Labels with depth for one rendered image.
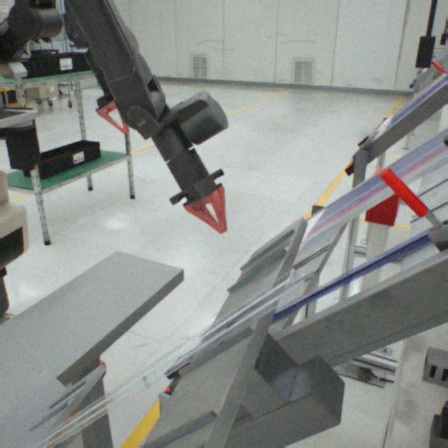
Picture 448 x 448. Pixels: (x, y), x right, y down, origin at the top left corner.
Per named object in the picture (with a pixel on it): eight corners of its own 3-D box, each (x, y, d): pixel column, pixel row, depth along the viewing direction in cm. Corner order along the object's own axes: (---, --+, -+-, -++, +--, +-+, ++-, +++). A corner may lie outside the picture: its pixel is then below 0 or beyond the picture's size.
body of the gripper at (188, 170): (227, 176, 79) (207, 139, 78) (201, 194, 71) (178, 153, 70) (200, 190, 83) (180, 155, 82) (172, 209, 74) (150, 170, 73)
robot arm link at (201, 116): (137, 93, 76) (122, 113, 69) (189, 55, 71) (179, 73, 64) (179, 146, 81) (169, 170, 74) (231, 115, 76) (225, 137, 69)
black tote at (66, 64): (24, 79, 247) (20, 58, 243) (3, 77, 254) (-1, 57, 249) (92, 70, 294) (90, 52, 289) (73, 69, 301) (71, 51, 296)
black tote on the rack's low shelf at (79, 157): (42, 180, 273) (38, 162, 268) (22, 176, 279) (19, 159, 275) (102, 157, 319) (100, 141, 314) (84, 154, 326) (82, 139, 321)
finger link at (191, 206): (249, 215, 80) (224, 170, 79) (233, 231, 74) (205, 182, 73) (220, 228, 84) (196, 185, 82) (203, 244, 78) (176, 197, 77)
